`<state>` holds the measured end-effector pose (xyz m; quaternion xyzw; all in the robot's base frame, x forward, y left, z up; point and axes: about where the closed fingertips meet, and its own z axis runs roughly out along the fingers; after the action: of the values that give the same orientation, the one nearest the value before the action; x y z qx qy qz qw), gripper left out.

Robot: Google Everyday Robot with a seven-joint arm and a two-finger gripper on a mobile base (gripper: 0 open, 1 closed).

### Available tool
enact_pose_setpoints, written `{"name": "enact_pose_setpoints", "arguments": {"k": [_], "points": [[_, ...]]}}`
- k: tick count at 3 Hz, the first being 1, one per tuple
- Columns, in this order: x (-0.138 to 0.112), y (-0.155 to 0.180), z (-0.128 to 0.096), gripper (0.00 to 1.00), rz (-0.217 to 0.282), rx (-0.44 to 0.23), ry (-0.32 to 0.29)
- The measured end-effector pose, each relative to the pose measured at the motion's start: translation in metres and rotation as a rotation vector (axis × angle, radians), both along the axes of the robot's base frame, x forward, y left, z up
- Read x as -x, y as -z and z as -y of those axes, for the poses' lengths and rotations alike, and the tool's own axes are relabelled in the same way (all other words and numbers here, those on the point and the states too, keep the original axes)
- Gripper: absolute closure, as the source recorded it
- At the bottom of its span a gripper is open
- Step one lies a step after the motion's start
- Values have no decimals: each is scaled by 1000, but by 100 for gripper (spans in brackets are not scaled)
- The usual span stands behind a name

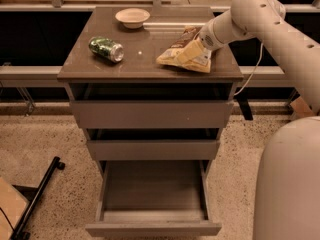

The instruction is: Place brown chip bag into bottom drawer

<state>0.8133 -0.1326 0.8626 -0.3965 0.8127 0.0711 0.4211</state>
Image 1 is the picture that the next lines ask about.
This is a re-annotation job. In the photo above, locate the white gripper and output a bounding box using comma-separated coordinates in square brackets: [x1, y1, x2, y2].
[176, 19, 230, 64]

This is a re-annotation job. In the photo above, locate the brown chip bag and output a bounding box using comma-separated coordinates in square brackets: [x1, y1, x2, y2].
[156, 26, 212, 73]

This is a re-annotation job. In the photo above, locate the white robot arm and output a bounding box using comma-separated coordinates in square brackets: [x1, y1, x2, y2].
[177, 0, 320, 240]

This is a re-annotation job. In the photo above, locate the brown drawer cabinet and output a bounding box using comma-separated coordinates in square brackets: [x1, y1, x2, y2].
[56, 6, 244, 172]

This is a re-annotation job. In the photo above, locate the grey top drawer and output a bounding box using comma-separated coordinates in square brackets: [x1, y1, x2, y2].
[68, 83, 235, 130]

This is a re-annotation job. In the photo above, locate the grey drawer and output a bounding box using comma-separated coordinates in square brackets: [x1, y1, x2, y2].
[86, 160, 221, 237]
[68, 83, 235, 130]
[87, 128, 220, 161]

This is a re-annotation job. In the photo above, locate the grey middle drawer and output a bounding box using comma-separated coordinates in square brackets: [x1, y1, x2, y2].
[87, 128, 220, 161]

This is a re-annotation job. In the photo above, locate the grey bottom drawer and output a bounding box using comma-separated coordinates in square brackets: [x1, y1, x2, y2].
[86, 160, 221, 237]

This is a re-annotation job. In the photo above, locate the white ceramic bowl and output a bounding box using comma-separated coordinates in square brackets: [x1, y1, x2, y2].
[115, 8, 150, 29]

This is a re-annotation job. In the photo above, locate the green soda can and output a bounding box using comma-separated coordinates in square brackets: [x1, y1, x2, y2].
[88, 36, 124, 63]

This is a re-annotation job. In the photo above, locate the cardboard box right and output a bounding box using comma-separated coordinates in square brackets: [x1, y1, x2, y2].
[290, 97, 314, 118]

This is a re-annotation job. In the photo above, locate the cardboard box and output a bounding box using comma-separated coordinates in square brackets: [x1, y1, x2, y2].
[0, 177, 28, 240]
[290, 97, 314, 118]

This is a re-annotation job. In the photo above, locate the grey metal railing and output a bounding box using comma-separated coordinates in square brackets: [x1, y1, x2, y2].
[0, 66, 293, 88]

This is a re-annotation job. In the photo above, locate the cardboard box left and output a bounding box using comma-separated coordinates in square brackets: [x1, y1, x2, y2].
[0, 177, 28, 240]

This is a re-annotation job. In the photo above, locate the black metal stand leg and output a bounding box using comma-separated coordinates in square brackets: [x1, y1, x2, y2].
[9, 156, 65, 240]

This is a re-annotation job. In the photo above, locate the white cable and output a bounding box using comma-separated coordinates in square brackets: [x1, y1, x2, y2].
[233, 42, 264, 97]

